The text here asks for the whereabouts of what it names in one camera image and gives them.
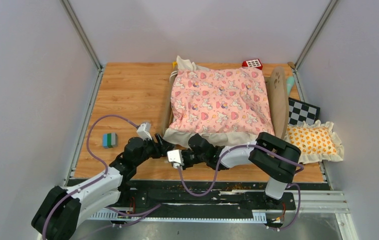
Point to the black and silver chessboard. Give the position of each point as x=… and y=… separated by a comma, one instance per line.
x=300, y=112

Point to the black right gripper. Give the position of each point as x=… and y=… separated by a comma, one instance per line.
x=185, y=166

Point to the red white grid block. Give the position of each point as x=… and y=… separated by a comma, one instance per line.
x=253, y=63

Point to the blue green grey block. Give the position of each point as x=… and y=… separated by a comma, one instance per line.
x=109, y=140

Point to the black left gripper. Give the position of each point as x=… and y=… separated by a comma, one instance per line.
x=161, y=148

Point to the mint green massager wand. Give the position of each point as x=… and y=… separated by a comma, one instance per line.
x=290, y=81

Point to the orange duck print pillow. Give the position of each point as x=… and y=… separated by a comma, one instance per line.
x=317, y=142

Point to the pink unicorn drawstring bag blanket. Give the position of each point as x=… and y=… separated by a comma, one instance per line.
x=225, y=106

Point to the wooden striped pet bed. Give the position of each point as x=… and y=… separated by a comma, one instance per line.
x=277, y=93

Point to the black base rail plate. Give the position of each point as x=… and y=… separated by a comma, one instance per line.
x=227, y=200

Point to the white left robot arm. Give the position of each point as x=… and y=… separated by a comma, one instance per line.
x=65, y=208

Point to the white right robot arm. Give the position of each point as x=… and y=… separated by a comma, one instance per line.
x=274, y=156

